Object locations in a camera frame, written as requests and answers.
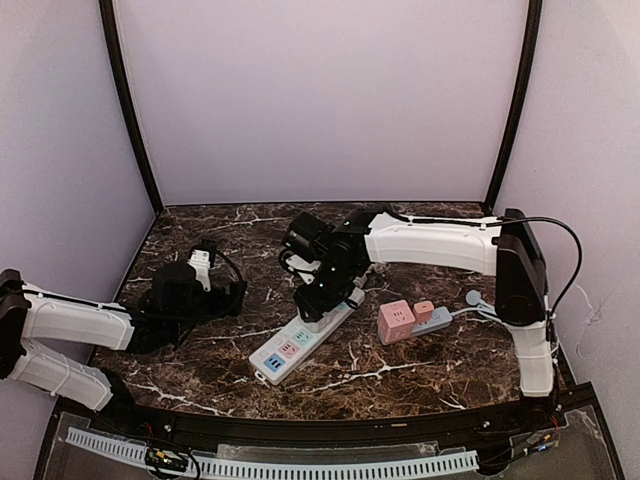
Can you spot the black front table rail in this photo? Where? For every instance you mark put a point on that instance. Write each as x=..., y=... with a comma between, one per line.
x=482, y=428

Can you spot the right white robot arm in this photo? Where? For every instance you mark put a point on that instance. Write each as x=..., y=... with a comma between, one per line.
x=503, y=247

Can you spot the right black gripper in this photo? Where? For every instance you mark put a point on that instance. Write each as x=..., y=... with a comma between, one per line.
x=314, y=308

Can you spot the white cube socket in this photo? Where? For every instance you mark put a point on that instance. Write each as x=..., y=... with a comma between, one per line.
x=322, y=323

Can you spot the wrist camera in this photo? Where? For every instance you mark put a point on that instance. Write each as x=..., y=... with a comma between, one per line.
x=297, y=266
x=202, y=260

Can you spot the large pink cube socket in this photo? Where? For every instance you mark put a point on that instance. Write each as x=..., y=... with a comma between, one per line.
x=395, y=322

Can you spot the small pink plug adapter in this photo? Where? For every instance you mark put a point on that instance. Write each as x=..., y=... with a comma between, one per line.
x=423, y=311

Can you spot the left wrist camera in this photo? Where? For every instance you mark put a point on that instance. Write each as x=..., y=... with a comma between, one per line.
x=202, y=260

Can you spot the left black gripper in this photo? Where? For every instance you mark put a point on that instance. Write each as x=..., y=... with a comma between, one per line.
x=220, y=296

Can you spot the small circuit board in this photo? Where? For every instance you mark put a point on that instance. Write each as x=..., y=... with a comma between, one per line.
x=165, y=459

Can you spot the right black frame post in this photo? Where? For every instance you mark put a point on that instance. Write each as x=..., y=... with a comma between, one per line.
x=525, y=65

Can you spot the grey-blue power strip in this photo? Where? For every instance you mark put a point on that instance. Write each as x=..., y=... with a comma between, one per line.
x=441, y=318

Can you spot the white multicolour power strip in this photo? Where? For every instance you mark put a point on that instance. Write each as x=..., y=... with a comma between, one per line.
x=279, y=356

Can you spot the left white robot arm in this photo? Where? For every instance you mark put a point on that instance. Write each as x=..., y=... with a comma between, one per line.
x=180, y=298

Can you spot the black frame post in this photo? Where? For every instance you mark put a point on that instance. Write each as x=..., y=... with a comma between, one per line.
x=525, y=65
x=128, y=109

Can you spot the white slotted cable duct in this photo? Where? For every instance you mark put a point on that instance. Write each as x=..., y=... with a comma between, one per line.
x=411, y=461

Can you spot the left black frame post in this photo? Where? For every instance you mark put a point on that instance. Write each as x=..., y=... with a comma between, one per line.
x=128, y=109

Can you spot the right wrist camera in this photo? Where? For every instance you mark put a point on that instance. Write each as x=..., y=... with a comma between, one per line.
x=297, y=266

